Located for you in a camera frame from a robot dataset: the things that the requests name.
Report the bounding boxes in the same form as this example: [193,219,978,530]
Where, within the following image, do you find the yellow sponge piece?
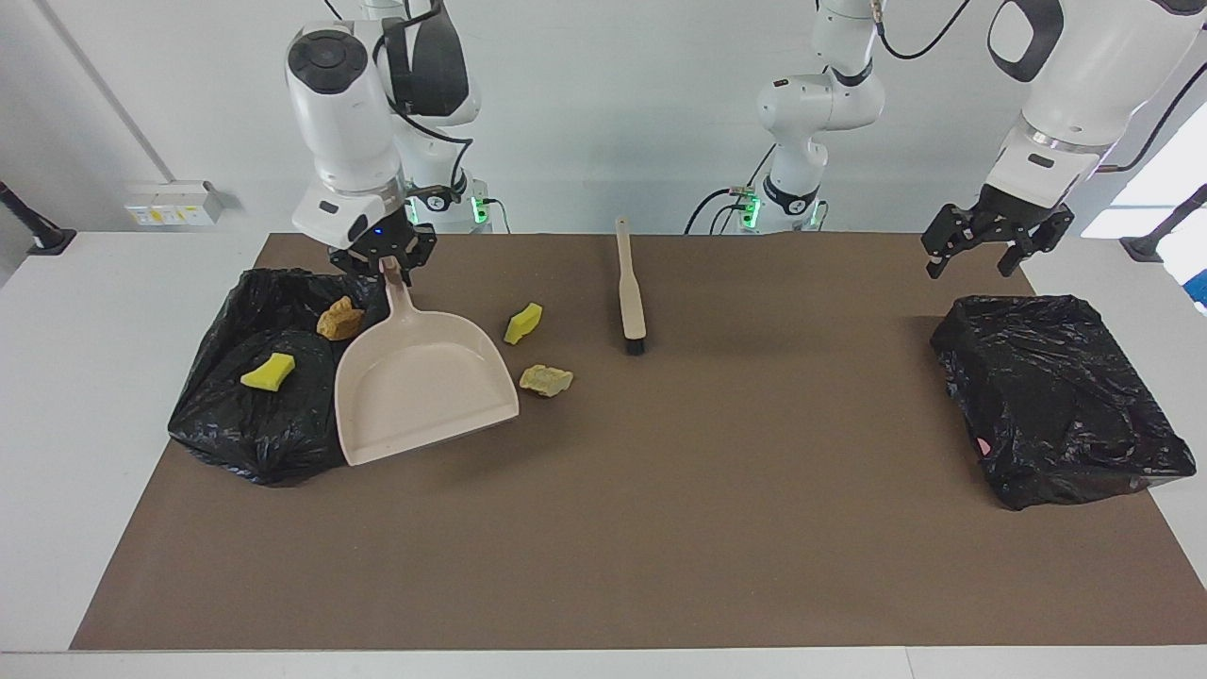
[240,352,296,393]

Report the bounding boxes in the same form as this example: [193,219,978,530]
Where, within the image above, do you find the brown toy bread roll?
[316,295,366,341]

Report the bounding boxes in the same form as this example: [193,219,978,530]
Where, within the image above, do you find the beige plastic dustpan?
[335,257,521,468]

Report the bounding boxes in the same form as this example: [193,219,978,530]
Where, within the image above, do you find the brown table mat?
[70,233,1207,652]

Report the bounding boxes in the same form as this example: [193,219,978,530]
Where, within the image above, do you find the white wall socket box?
[124,180,227,227]

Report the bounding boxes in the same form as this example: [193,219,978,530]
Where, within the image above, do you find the yellow and green sponge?
[504,302,545,346]

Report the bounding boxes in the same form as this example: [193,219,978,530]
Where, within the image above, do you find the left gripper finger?
[922,203,977,280]
[998,203,1076,278]

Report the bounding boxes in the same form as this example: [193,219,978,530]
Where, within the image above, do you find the grey wall cable conduit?
[36,0,180,186]

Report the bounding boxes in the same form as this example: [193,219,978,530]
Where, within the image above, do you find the beige brush with black bristles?
[615,216,649,356]

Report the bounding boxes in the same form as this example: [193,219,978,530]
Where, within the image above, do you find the black-bagged trash bin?
[930,294,1198,511]
[167,268,401,488]

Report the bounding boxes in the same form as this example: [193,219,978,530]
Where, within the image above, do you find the black pole stand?
[0,181,77,257]
[1120,184,1207,264]

